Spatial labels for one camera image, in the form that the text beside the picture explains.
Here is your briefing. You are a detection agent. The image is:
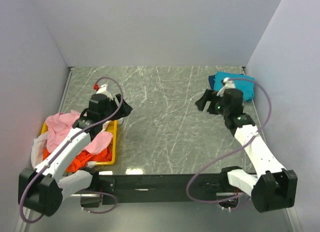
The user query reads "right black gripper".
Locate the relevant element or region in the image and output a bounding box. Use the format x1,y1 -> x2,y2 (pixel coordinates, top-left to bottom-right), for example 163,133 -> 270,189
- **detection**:
195,88 -> 230,117

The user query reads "teal t shirt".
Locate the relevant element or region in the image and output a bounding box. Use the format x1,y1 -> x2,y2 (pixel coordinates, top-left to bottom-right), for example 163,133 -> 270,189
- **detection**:
214,71 -> 255,102

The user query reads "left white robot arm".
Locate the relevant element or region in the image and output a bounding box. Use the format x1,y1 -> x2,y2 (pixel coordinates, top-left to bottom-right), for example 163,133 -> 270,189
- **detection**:
18,92 -> 133,220

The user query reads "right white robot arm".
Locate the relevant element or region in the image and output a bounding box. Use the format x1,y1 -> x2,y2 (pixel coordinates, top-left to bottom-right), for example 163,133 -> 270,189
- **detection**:
195,88 -> 298,213

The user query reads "yellow plastic bin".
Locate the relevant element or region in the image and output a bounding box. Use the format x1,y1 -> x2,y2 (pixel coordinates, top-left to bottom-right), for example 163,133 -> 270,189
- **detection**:
40,119 -> 118,166

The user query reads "folded navy printed t shirt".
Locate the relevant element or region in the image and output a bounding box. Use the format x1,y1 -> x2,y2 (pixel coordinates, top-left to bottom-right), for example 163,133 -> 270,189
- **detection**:
208,75 -> 216,90

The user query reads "pink t shirt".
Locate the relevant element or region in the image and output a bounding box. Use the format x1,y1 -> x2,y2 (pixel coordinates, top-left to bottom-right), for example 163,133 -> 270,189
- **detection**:
45,110 -> 113,155

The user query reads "orange t shirt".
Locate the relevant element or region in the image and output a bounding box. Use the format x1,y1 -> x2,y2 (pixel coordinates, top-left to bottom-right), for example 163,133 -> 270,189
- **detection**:
42,146 -> 113,173

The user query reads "white t shirt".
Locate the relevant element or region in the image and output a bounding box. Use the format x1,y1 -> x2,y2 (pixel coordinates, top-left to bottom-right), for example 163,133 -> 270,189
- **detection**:
30,118 -> 124,176

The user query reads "black base beam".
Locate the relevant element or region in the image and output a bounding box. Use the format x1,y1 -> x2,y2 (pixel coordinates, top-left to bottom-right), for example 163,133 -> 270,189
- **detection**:
79,173 -> 251,208

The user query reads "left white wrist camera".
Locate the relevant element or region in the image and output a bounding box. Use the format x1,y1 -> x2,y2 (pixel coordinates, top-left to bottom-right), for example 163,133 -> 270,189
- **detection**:
93,84 -> 113,99

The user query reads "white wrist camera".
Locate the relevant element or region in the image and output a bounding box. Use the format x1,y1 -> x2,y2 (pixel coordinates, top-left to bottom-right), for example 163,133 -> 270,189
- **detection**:
216,77 -> 236,97
93,84 -> 113,99

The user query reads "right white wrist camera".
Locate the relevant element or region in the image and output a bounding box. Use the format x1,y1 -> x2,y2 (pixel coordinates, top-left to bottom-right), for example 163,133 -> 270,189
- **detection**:
216,77 -> 236,97

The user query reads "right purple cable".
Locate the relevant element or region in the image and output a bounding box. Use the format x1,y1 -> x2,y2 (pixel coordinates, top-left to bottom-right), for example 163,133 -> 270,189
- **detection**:
185,77 -> 273,211

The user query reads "purple cable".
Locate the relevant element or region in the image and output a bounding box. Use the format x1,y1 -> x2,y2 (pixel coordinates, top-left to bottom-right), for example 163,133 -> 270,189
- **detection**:
185,77 -> 273,211
18,76 -> 124,224

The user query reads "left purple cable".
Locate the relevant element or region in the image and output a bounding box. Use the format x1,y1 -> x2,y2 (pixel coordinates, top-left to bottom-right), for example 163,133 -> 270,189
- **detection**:
18,76 -> 124,224

